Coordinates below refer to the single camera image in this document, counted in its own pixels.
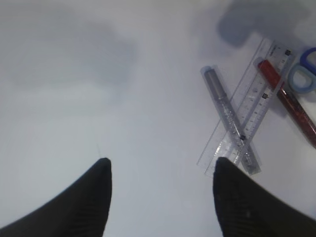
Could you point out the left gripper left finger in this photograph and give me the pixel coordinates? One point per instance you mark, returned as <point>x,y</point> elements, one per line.
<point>81,210</point>

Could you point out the clear plastic ruler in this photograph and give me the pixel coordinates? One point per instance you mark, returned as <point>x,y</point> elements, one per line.
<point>253,95</point>

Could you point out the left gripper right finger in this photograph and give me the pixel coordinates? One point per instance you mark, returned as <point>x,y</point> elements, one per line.
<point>245,209</point>

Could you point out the silver glitter pen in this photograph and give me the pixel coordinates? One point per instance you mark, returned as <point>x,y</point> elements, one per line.
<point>228,139</point>

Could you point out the red glitter pen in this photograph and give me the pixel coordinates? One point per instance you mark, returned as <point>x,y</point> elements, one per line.
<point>289,101</point>

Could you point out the blue scissors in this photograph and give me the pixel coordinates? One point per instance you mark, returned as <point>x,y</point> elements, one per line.
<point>302,76</point>

